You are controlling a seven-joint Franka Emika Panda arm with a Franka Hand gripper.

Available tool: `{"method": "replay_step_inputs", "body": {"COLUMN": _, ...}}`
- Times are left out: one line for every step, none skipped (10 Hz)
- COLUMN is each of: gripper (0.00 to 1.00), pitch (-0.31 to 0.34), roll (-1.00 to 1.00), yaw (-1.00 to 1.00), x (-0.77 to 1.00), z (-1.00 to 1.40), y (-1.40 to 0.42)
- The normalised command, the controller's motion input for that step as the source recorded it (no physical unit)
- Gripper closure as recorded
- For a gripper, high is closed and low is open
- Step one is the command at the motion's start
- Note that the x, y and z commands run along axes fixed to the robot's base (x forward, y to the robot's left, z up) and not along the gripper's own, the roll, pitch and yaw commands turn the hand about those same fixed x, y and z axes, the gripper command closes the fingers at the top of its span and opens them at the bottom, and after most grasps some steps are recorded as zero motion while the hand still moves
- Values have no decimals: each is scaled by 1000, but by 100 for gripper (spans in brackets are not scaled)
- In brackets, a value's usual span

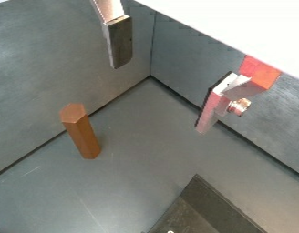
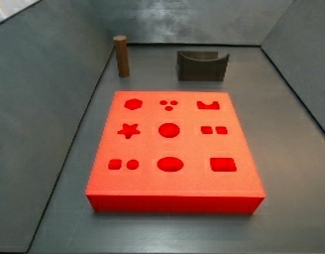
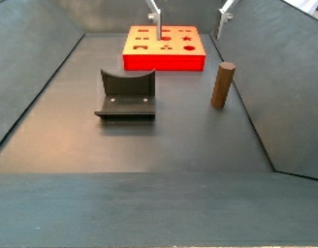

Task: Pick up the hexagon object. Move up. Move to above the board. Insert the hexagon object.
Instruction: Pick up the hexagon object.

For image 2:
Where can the red shape-sorting board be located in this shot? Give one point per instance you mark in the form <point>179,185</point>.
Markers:
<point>173,156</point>

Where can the brown hexagonal peg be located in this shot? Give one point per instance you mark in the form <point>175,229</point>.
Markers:
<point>121,55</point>

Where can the dark grey concave block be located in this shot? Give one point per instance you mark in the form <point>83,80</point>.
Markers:
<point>201,66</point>

